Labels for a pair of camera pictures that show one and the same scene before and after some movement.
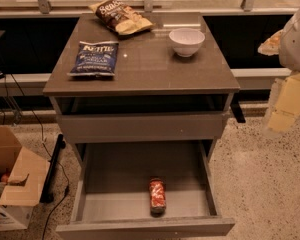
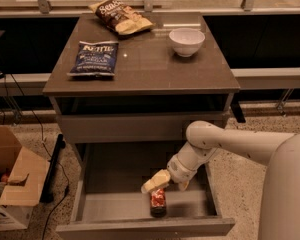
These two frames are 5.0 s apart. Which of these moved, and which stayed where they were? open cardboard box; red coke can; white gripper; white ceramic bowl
Moved: white gripper
Stayed: white ceramic bowl; open cardboard box; red coke can
